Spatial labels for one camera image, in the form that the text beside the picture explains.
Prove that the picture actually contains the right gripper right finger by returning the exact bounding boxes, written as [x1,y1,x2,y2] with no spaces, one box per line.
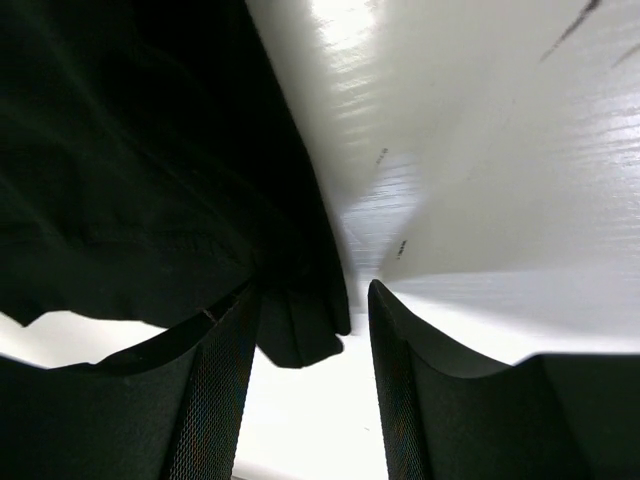
[368,281,639,479]

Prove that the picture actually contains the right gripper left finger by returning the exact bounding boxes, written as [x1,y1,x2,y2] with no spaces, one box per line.
[1,285,260,479]

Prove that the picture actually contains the black skirt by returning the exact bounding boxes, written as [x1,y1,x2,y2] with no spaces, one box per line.
[1,1,351,369]

